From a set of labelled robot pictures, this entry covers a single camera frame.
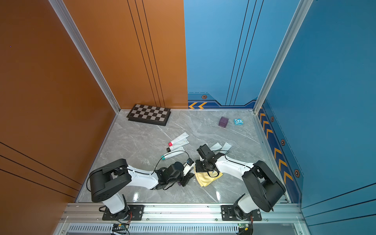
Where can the purple cube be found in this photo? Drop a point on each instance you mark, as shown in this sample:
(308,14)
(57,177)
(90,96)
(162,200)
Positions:
(223,122)

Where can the left green circuit board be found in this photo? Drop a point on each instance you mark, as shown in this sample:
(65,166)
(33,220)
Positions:
(120,228)

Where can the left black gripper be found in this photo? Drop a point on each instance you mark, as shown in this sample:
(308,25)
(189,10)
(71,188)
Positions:
(187,178)

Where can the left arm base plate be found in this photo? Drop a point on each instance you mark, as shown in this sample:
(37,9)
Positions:
(130,213)

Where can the aluminium front rail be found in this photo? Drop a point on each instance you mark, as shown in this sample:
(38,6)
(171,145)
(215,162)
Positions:
(184,213)

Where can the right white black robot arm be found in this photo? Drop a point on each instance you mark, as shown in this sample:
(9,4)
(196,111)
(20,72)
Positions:
(264,187)

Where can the dark blue cap tube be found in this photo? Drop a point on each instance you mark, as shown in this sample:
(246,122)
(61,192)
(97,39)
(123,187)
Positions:
(226,148)

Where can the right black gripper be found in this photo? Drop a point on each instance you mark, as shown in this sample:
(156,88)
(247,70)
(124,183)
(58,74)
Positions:
(197,164)

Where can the green cap toothpaste tube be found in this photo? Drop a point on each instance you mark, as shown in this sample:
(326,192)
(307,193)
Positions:
(172,154)

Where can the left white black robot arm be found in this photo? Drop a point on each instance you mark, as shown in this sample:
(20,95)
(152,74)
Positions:
(107,181)

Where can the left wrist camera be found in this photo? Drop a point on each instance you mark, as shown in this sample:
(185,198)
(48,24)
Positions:
(189,162)

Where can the pink cap toothpaste tube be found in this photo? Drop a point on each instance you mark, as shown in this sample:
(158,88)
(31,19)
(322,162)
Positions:
(178,139)

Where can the green circuit board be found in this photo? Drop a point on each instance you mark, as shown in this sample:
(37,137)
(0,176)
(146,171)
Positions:
(120,228)
(247,228)

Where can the black cap toothpaste tube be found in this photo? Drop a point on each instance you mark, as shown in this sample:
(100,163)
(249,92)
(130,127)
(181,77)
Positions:
(177,145)

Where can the yellow microfibre cloth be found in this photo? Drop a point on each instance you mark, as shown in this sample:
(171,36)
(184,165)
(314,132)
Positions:
(206,178)

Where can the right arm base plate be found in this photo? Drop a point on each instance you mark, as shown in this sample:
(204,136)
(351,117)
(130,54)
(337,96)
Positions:
(233,213)

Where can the black white chessboard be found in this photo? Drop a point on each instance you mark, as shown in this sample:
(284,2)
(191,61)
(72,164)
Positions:
(149,114)

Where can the right green circuit board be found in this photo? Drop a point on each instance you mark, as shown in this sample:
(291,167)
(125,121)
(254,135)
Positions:
(247,228)

